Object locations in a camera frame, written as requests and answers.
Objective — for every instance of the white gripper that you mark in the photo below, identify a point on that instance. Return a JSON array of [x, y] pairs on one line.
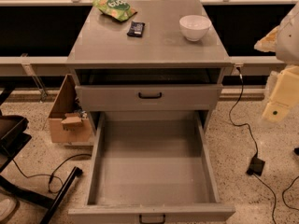
[[289, 42]]

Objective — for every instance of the dark blue rxbar wrapper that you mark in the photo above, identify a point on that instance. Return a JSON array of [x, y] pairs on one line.
[[136, 29]]

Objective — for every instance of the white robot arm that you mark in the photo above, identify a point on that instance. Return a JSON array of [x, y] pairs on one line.
[[284, 41]]

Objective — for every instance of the grey drawer cabinet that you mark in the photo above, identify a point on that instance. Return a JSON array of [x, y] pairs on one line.
[[104, 55]]

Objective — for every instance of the open grey bottom drawer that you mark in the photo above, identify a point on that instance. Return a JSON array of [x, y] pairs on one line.
[[150, 163]]

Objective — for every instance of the closed grey middle drawer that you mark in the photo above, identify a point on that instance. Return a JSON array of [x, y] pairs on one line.
[[125, 97]]

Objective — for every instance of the white bowl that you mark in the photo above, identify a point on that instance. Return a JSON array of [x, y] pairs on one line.
[[194, 27]]

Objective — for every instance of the black power adapter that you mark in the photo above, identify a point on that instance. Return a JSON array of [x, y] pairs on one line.
[[256, 166]]

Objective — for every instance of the green snack bag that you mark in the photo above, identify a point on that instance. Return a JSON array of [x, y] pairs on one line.
[[117, 9]]

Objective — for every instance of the cardboard box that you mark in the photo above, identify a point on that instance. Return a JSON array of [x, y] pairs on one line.
[[67, 122]]

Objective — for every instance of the grey railing barrier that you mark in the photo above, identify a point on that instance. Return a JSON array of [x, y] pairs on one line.
[[34, 62]]

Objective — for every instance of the black bottom drawer handle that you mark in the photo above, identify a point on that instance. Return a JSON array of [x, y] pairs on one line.
[[160, 219]]

